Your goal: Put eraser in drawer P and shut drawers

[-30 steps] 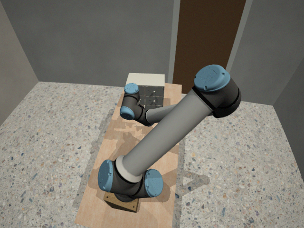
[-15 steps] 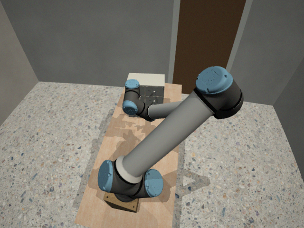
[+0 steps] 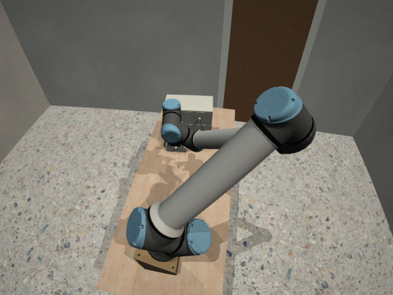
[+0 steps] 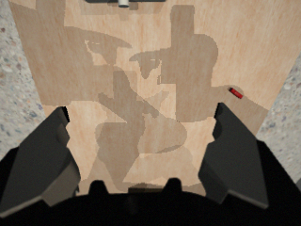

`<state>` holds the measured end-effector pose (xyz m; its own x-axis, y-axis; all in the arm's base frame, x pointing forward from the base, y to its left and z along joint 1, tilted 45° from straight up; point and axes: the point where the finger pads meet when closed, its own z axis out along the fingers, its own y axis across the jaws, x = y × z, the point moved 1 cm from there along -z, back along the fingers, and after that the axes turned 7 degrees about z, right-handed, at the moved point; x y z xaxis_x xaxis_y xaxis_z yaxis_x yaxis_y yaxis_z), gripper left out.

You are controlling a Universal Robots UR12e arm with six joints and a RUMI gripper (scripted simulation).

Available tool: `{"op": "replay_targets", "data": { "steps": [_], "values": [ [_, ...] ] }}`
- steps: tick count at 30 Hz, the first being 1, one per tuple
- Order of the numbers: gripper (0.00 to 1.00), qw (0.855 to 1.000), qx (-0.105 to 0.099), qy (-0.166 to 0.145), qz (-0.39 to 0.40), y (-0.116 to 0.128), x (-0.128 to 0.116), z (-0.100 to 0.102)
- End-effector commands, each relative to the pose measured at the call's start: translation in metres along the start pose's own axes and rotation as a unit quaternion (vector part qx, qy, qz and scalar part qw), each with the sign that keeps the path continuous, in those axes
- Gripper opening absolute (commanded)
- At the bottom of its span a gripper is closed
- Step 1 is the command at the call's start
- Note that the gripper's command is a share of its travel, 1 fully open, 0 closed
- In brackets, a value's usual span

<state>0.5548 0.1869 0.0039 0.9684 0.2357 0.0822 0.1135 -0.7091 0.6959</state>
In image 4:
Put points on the grey drawer front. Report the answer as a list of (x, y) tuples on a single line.
[(122, 3)]

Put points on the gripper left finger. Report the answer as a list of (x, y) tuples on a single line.
[(39, 173)]

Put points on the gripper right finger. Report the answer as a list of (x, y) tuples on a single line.
[(242, 174)]

